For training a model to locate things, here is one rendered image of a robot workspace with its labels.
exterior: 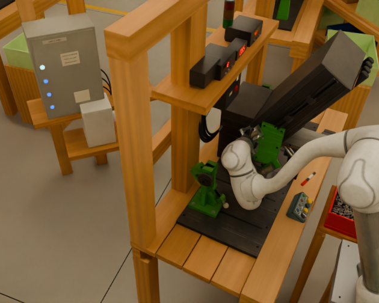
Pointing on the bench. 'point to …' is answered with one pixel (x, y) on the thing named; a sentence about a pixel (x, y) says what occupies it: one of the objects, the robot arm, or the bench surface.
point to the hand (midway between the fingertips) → (254, 133)
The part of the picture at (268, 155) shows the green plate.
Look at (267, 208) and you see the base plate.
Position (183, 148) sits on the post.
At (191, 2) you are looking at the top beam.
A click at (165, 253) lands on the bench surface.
